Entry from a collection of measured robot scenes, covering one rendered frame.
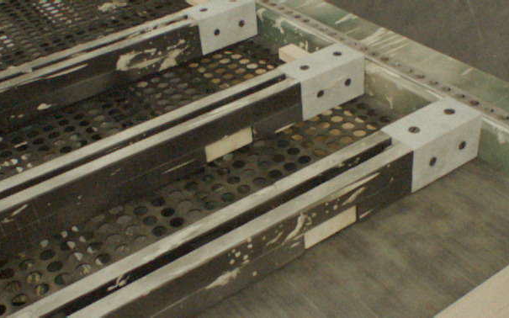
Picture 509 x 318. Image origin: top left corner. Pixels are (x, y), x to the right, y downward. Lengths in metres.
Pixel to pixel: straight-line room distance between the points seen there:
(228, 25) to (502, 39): 0.98
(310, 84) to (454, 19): 1.16
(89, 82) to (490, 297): 0.73
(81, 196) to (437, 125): 0.47
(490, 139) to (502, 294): 0.26
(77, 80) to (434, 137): 0.60
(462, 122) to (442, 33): 1.23
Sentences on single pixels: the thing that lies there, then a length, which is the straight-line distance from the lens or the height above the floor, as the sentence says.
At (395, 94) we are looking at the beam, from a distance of 1.03.
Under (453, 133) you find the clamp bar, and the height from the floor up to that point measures 0.96.
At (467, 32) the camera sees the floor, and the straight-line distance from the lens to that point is 2.07.
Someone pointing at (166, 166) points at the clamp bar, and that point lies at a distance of 0.90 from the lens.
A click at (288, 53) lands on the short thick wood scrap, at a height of 0.91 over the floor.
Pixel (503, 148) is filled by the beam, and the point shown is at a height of 0.90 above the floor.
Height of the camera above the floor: 1.71
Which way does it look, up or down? 42 degrees down
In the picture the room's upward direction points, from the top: 82 degrees counter-clockwise
